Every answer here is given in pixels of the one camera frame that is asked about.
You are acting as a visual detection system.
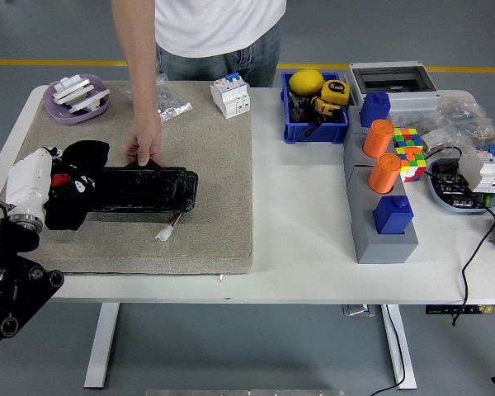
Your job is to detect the dark circuit board pile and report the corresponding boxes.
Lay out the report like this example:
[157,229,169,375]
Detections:
[431,162,487,210]

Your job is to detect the yellow round tape measure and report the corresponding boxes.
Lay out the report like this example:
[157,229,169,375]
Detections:
[320,79,351,106]

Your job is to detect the orange cylinder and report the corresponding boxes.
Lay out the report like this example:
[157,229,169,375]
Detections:
[368,153,402,195]
[362,119,396,158]

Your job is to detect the light blue dish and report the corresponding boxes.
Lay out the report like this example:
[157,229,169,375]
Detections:
[427,158,495,216]

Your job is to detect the white plastic clip part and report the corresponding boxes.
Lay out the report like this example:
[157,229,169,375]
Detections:
[68,88,111,115]
[51,73,97,104]

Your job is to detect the clear bags of small parts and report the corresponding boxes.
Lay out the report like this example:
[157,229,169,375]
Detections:
[420,97,495,156]

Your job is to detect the black cable under table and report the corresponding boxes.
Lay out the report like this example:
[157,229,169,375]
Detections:
[369,304,408,396]

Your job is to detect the black table control panel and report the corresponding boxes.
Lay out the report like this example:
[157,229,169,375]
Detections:
[425,304,495,315]

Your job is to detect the white circuit breaker blue switch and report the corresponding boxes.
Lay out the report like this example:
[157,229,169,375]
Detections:
[457,142,495,195]
[210,73,252,120]

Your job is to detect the white terminal block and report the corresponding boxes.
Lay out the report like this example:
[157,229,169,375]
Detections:
[421,127,453,153]

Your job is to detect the clear bag of screws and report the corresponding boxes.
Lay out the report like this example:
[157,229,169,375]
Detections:
[155,73,193,123]

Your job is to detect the grey-brown mat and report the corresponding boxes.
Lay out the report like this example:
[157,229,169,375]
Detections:
[0,79,255,276]

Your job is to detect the grey peg holder block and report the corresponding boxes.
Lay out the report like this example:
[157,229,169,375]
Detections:
[342,102,421,265]

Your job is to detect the white table leg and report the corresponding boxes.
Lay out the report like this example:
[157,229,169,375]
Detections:
[83,303,120,389]
[379,304,417,391]

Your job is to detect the person's right hand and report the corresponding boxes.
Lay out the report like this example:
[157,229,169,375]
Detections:
[122,113,165,167]

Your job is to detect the metal bracket under table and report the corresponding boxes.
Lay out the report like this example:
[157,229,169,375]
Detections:
[342,304,376,318]

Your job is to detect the yellow black tape measure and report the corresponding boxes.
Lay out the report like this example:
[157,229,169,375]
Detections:
[312,97,342,119]

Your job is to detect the white plug with coloured wires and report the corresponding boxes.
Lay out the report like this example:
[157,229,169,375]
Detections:
[155,212,186,241]

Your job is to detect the black rag with red print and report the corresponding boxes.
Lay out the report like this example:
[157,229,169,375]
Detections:
[44,139,111,232]

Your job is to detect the colourful puzzle cube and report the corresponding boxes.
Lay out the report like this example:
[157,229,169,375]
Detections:
[392,127,425,150]
[395,146,428,184]

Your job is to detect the purple dish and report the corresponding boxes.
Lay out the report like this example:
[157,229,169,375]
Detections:
[43,73,111,125]

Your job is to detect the yellow ball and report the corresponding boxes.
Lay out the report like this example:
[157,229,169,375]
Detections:
[288,68,326,97]

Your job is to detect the dark hand tool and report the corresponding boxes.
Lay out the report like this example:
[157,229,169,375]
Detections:
[286,91,314,124]

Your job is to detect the glossy black panel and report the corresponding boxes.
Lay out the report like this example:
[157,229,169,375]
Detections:
[86,158,200,215]

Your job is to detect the blue plastic bin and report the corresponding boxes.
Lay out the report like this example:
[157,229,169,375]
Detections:
[280,72,351,144]

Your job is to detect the black power cable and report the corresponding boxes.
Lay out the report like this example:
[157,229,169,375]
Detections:
[422,145,495,328]

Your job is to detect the blue block with knob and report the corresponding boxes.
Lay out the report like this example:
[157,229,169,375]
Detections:
[358,91,392,128]
[373,196,415,235]

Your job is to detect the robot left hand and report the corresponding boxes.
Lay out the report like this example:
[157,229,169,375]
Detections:
[3,146,97,217]

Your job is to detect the person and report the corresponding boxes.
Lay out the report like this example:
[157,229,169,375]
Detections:
[154,0,288,88]

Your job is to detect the grey electrical enclosure box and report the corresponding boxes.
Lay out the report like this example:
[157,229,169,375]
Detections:
[345,61,442,125]

